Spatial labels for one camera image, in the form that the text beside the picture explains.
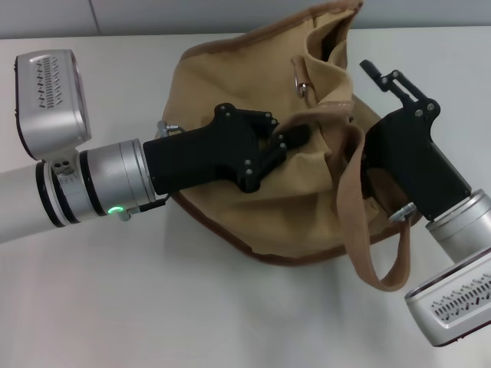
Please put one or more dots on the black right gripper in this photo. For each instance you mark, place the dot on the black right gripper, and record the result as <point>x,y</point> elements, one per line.
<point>414,161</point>

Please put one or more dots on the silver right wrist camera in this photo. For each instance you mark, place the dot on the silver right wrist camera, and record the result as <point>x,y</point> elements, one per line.
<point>452,306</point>

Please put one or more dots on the silver zipper pull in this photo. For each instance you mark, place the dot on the silver zipper pull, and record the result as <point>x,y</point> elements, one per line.
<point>304,88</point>

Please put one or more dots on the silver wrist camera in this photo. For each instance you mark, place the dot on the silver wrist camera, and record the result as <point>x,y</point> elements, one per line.
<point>452,306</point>
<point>50,103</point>

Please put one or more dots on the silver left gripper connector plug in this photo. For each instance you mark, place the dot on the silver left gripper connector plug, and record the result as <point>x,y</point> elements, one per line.
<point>169,127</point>

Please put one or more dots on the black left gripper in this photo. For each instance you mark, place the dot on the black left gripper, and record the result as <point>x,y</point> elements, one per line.
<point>192,161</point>

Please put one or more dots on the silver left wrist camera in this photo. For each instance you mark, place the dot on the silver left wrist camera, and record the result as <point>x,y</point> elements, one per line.
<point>50,103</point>

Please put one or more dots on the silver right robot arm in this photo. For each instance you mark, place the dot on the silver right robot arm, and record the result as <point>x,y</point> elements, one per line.
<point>460,226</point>

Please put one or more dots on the khaki canvas food bag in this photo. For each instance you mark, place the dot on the khaki canvas food bag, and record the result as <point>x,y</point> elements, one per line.
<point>291,218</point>

